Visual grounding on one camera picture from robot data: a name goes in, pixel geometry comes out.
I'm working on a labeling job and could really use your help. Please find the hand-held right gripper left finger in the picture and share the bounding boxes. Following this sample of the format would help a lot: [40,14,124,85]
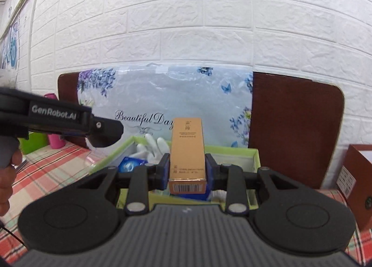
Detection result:
[73,153,171,216]

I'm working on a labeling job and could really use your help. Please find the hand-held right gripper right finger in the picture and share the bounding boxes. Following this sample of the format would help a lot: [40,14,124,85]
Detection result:
[205,153,303,216]

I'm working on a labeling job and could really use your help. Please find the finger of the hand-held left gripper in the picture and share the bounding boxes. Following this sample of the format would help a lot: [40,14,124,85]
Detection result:
[86,115,124,148]

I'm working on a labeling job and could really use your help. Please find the gold cardboard box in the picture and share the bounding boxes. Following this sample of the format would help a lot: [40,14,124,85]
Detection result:
[169,118,207,195]

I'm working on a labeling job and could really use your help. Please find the small blue box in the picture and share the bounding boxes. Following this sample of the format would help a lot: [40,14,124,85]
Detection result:
[118,156,147,174]

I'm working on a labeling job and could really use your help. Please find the green cardboard box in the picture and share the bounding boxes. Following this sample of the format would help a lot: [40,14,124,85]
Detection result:
[89,135,260,212]

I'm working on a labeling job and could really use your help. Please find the person's left hand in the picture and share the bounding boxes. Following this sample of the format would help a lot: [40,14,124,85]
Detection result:
[0,151,23,217]

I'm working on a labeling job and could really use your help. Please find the white gloves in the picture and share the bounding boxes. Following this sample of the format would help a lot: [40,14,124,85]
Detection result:
[136,134,170,166]

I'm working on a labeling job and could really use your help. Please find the pink bottle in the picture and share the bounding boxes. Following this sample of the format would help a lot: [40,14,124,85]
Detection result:
[43,92,66,149]

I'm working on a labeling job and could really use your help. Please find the green tray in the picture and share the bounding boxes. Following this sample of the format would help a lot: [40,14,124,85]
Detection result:
[17,132,49,155]

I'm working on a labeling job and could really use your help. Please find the plaid cloth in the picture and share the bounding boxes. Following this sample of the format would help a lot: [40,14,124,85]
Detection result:
[0,140,372,264]

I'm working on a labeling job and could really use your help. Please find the floral plastic bag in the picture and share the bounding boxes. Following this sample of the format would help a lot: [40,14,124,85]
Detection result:
[77,63,254,151]

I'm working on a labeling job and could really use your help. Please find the brown headboard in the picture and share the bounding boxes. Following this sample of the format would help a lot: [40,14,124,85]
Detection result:
[57,71,345,189]

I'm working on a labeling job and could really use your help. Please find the brown cardboard box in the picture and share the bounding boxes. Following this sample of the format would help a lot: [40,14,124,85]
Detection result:
[337,144,372,230]

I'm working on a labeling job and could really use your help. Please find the wall poster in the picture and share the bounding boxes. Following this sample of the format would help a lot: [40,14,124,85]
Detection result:
[0,21,21,70]

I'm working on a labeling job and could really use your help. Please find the black cable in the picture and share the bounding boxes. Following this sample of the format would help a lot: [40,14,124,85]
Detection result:
[0,223,24,242]

